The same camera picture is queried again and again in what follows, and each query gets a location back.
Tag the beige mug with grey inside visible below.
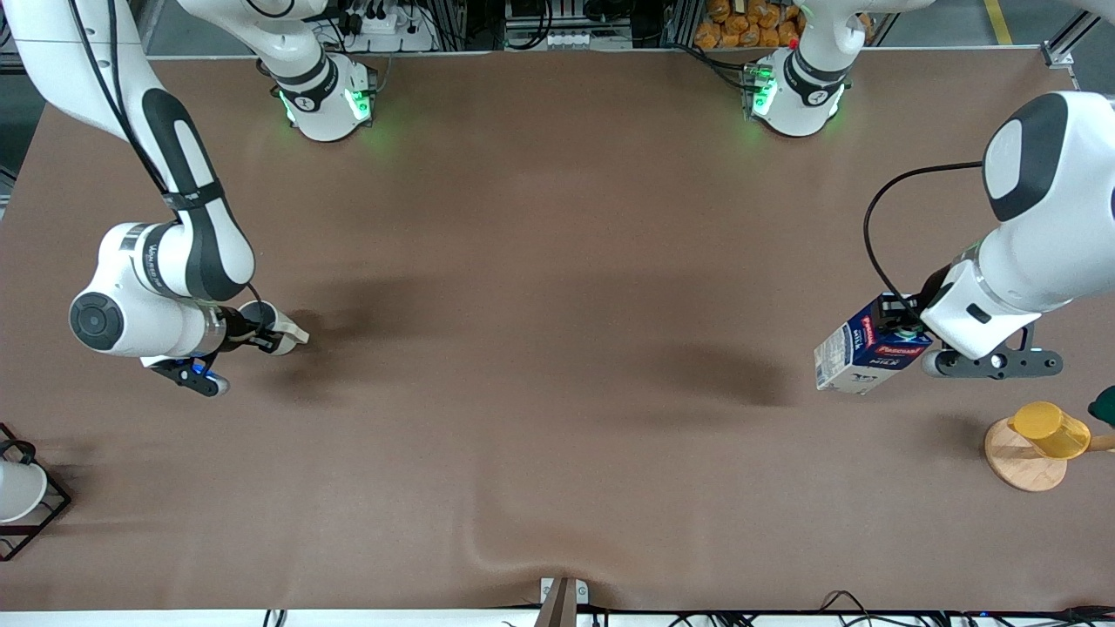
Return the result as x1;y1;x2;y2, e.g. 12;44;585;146
237;300;310;356

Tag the blue and white milk carton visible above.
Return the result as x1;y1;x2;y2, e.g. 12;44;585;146
814;294;933;394

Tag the yellow cup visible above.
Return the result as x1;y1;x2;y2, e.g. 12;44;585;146
1008;401;1091;460

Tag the white cup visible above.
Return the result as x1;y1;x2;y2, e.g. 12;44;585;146
0;460;49;523

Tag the wooden mug tree stand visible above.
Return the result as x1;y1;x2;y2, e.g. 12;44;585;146
984;416;1115;493

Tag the crate of orange buns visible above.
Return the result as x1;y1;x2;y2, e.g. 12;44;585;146
694;0;807;50

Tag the white power strip with plugs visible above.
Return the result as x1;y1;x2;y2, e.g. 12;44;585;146
335;0;436;51

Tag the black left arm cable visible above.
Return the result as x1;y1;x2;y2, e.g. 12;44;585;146
863;161;985;319

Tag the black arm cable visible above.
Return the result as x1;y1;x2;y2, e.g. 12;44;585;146
68;0;175;197
863;161;985;319

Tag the black wire rack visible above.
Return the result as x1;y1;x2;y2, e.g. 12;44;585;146
0;423;72;562

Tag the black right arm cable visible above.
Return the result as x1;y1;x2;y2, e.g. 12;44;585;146
68;0;175;197

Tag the aluminium frame profile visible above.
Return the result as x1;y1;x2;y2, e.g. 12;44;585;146
1041;0;1115;71

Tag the long black floor cable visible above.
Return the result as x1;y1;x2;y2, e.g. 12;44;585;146
601;608;1115;624

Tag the metal table edge bracket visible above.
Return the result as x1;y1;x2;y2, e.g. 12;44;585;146
540;577;590;605

